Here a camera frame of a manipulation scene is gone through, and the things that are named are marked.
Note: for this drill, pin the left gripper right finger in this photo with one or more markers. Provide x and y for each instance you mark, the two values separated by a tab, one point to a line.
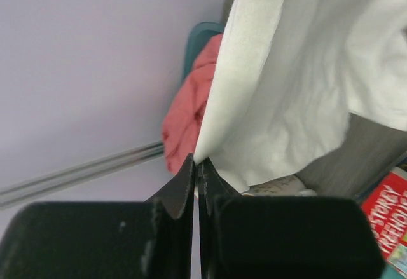
281	236

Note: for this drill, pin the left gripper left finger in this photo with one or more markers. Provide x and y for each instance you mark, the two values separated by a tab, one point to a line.
94	239

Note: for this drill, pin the white t shirt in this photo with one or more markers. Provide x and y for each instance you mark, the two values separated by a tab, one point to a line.
309	87

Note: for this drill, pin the pink t shirt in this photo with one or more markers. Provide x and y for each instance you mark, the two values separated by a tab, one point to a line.
181	125

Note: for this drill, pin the red book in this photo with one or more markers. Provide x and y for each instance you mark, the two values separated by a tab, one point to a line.
385	208

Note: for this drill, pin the teal mat sheet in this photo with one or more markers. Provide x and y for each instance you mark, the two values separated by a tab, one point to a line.
394	271

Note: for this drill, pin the teal laundry basket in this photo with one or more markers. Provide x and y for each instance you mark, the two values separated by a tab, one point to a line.
197	40

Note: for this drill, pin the left corner aluminium post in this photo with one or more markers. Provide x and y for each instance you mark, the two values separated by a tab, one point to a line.
39	186

